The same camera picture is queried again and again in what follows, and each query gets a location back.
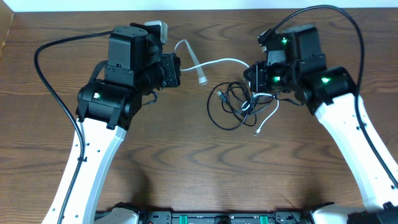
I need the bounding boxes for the white USB cable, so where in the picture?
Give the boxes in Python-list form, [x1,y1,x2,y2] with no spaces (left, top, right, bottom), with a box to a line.
[174,39,280,137]

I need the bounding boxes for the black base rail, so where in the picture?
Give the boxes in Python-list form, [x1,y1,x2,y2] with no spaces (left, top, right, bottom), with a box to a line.
[91,202,315,224]

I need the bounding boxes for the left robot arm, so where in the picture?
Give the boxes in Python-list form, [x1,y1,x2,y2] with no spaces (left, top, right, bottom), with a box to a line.
[44,21,180,223]

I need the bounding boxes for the black USB cable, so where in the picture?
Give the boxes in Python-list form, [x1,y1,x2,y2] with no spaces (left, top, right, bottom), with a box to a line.
[206,81,274,131]

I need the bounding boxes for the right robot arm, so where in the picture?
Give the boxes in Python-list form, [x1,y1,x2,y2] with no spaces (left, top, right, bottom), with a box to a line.
[244,24,397,211]

